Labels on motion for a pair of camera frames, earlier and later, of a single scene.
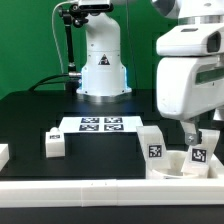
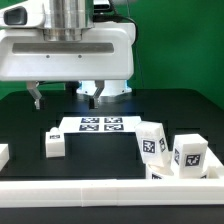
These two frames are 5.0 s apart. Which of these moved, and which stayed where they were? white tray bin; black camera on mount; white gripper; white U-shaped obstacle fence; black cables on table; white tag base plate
Moved: white gripper; white tray bin
Stayed: black cables on table; black camera on mount; white U-shaped obstacle fence; white tag base plate
